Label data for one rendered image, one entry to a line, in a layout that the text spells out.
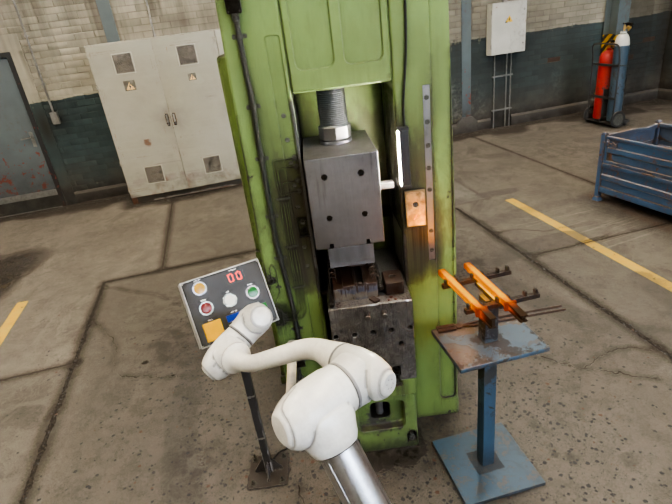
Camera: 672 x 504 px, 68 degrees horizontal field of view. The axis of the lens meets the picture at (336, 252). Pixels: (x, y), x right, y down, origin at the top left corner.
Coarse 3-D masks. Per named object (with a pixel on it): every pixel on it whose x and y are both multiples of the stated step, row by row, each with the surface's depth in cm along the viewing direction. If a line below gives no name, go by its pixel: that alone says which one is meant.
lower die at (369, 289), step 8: (336, 272) 238; (344, 272) 235; (352, 272) 232; (368, 272) 232; (344, 280) 228; (352, 280) 227; (368, 280) 225; (376, 280) 224; (336, 288) 224; (344, 288) 223; (352, 288) 223; (360, 288) 224; (368, 288) 224; (376, 288) 224; (336, 296) 225; (344, 296) 225; (352, 296) 225; (360, 296) 225; (368, 296) 226; (376, 296) 226
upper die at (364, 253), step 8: (368, 240) 217; (336, 248) 214; (344, 248) 215; (352, 248) 215; (360, 248) 215; (368, 248) 215; (336, 256) 216; (344, 256) 216; (352, 256) 217; (360, 256) 217; (368, 256) 217; (336, 264) 218; (344, 264) 218; (352, 264) 218
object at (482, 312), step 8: (440, 272) 215; (448, 280) 208; (456, 288) 202; (464, 288) 201; (464, 296) 196; (472, 296) 195; (472, 304) 190; (480, 304) 189; (480, 312) 186; (488, 312) 182; (488, 320) 181
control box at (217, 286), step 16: (224, 272) 205; (240, 272) 207; (256, 272) 210; (192, 288) 199; (208, 288) 202; (224, 288) 204; (240, 288) 206; (192, 304) 199; (224, 304) 203; (240, 304) 205; (272, 304) 210; (192, 320) 198; (208, 320) 200; (224, 320) 202; (272, 320) 209
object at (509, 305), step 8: (464, 264) 219; (472, 272) 213; (480, 272) 211; (480, 280) 206; (488, 280) 204; (488, 288) 200; (496, 288) 198; (504, 296) 192; (504, 304) 188; (512, 304) 186; (512, 312) 186; (520, 312) 181; (520, 320) 180
